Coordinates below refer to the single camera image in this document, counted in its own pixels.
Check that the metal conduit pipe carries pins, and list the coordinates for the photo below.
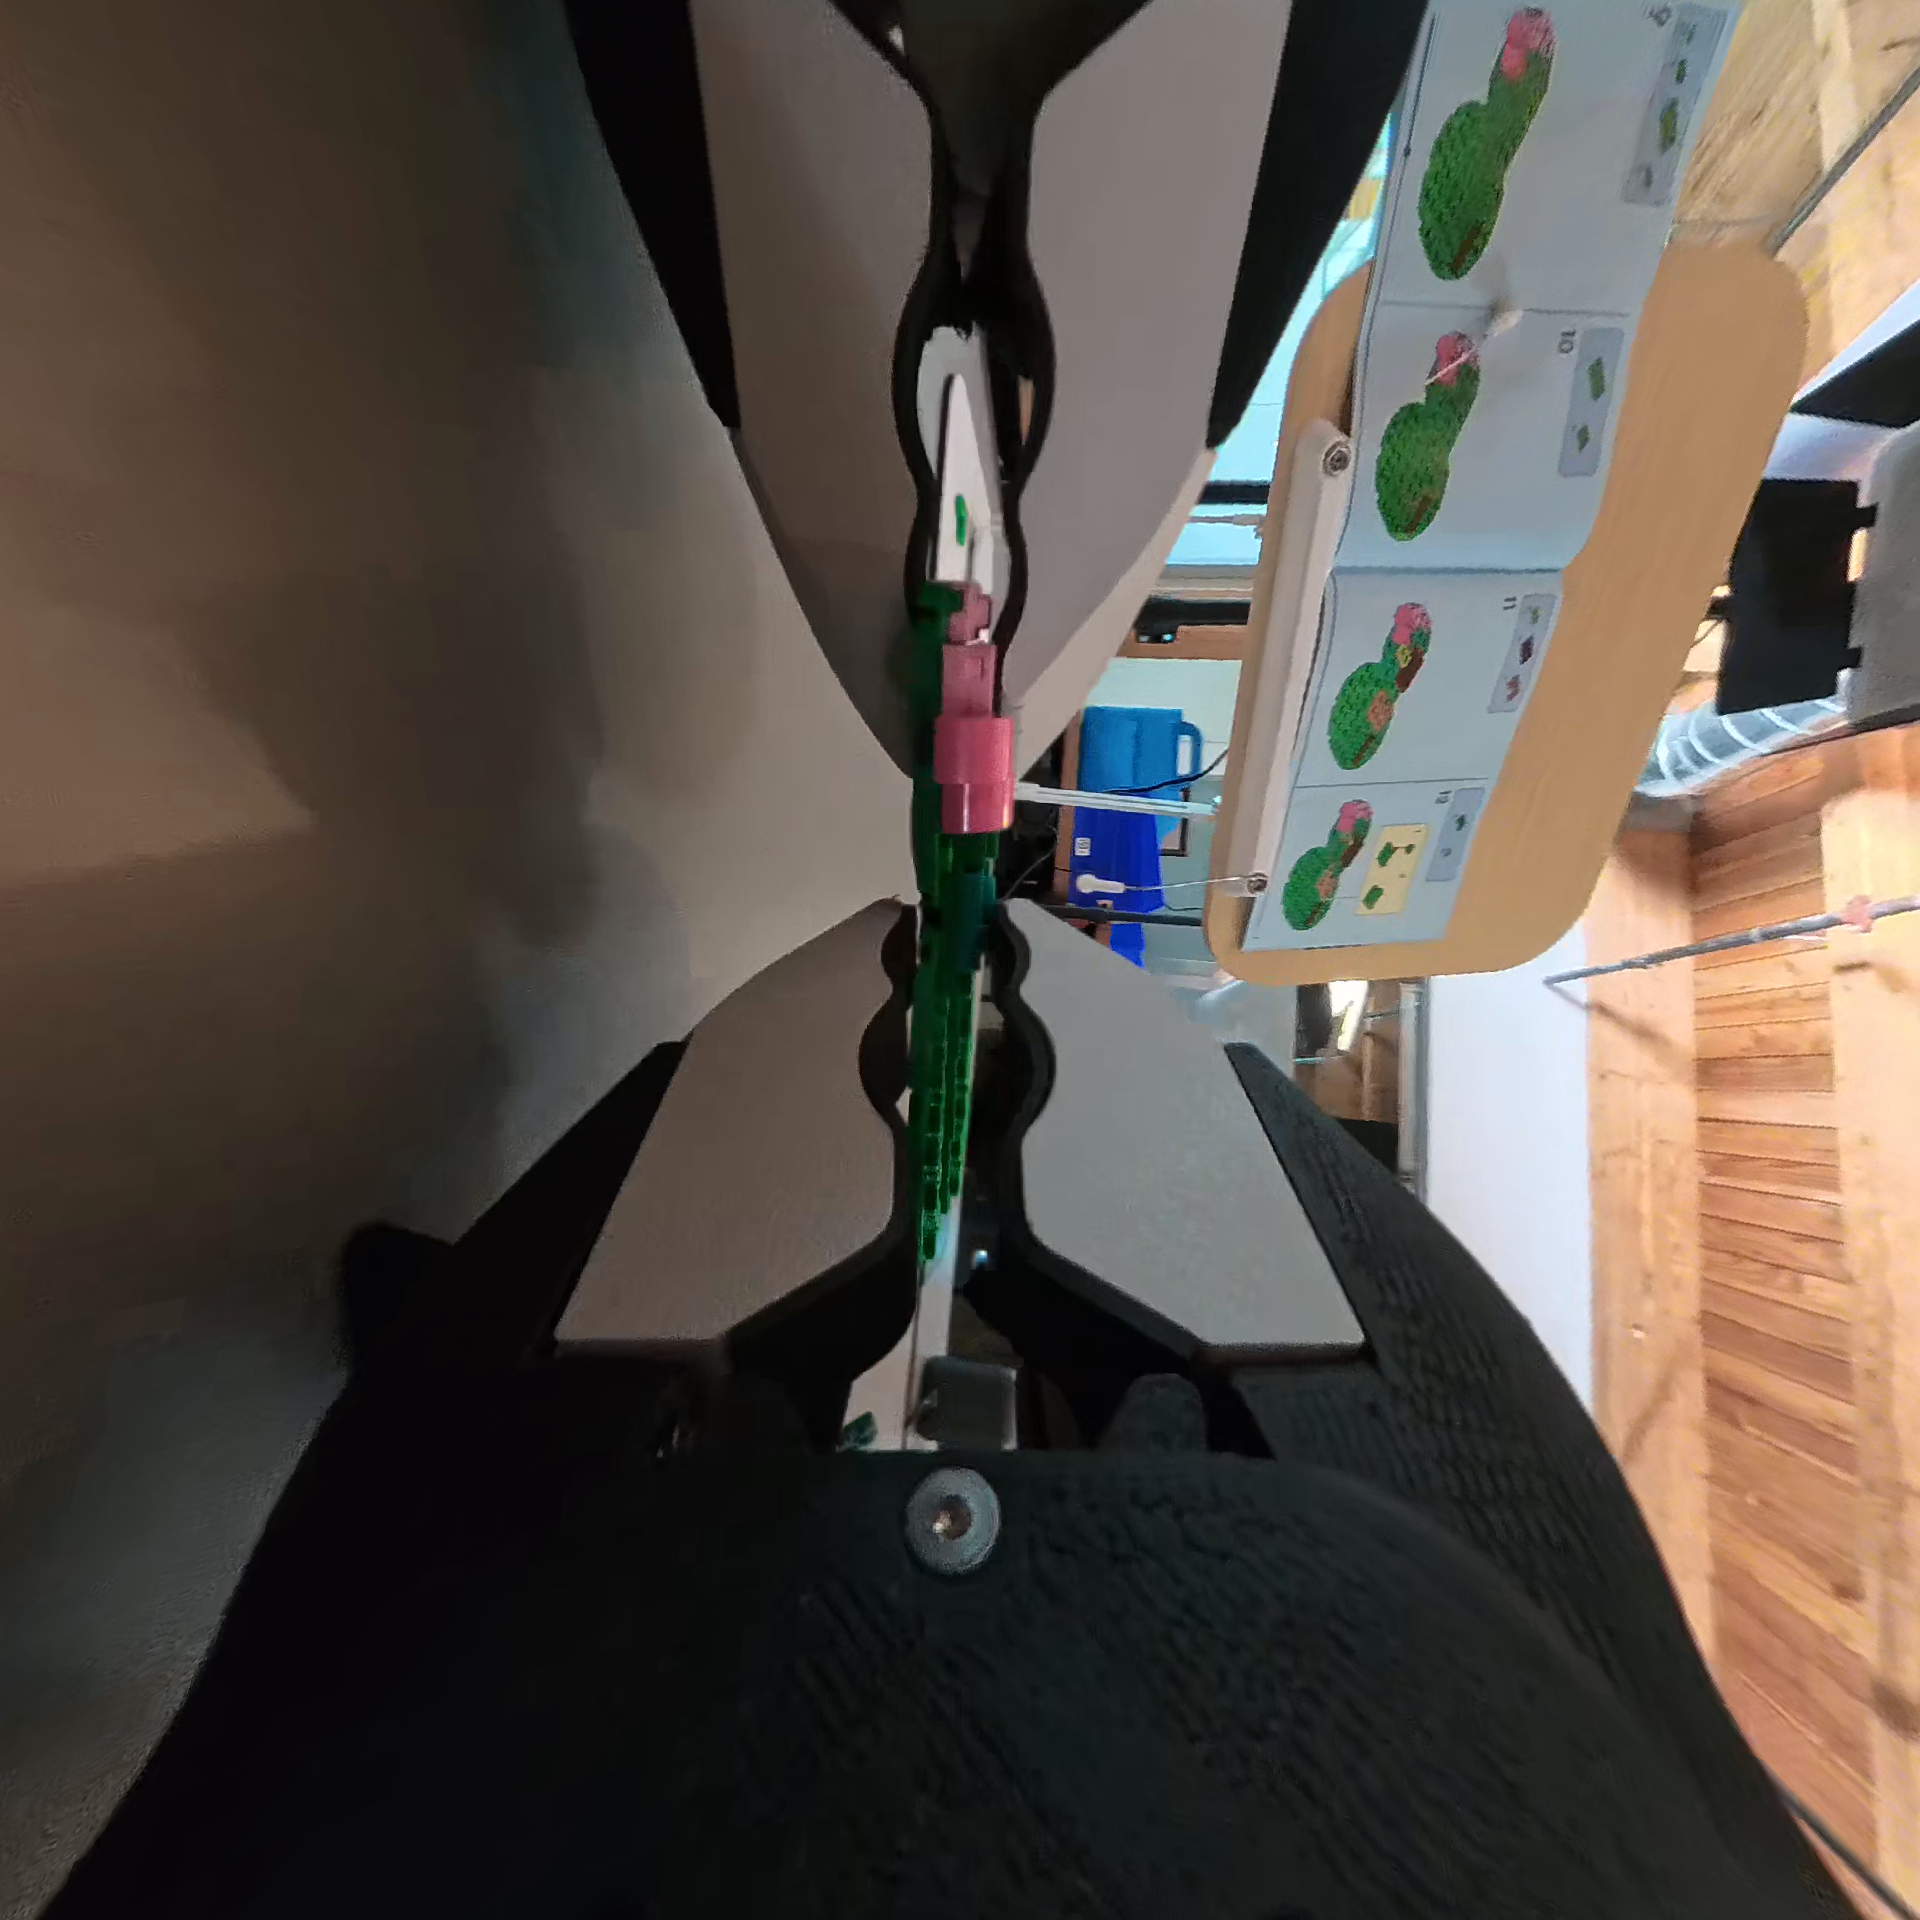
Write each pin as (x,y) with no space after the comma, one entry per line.
(1724,943)

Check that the black box fixture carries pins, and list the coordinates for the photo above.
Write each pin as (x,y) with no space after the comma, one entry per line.
(1785,601)

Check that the corrugated metal duct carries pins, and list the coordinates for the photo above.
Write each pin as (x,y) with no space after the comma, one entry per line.
(1724,750)

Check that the light wooden booklet board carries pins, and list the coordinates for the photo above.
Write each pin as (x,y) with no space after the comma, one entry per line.
(1680,601)

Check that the lego instruction booklet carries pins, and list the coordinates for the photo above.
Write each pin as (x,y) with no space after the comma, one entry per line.
(1514,494)

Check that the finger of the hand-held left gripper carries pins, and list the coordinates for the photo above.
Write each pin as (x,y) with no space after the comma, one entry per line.
(818,300)
(1140,300)

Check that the green and pink lego model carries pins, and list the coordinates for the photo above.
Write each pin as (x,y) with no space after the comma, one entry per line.
(945,1021)

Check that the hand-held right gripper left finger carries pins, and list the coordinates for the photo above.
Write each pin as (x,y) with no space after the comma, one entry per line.
(734,1184)

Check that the blue plastic container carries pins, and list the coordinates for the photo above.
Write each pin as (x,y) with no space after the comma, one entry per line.
(1125,764)

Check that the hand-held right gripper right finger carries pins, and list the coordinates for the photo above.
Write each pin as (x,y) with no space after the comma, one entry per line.
(1184,1184)

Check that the thin metal rod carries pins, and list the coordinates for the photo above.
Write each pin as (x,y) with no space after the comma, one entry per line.
(1838,172)

